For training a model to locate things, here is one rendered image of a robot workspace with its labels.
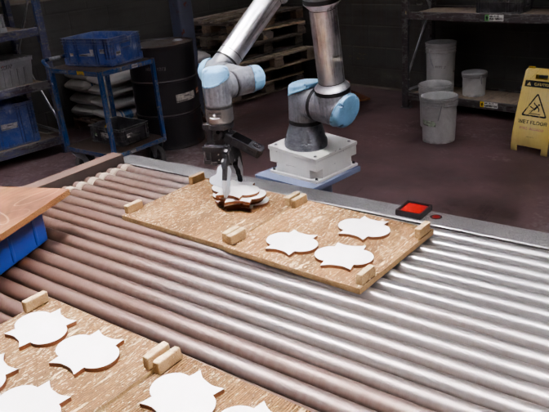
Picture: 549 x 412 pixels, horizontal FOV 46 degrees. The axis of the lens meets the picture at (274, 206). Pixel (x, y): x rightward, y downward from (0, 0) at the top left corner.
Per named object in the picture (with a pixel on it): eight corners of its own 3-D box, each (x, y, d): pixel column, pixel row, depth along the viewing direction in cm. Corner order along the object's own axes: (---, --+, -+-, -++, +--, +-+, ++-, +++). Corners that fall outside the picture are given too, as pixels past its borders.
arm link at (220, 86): (236, 65, 175) (211, 71, 170) (240, 105, 179) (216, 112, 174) (218, 63, 180) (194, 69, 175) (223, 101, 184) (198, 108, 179)
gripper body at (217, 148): (215, 158, 190) (210, 118, 186) (242, 158, 187) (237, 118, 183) (203, 167, 184) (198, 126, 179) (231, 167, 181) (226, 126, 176)
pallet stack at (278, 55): (261, 75, 833) (254, 5, 799) (319, 82, 766) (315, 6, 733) (180, 98, 749) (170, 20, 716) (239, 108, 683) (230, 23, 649)
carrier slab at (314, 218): (305, 204, 190) (305, 199, 189) (434, 235, 165) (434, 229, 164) (224, 251, 166) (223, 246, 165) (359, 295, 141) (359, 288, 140)
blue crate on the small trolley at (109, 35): (98, 57, 527) (93, 31, 519) (145, 58, 503) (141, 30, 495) (63, 66, 497) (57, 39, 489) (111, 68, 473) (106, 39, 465)
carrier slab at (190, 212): (204, 181, 215) (203, 176, 214) (304, 203, 191) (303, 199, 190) (122, 220, 190) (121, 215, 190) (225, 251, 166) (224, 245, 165)
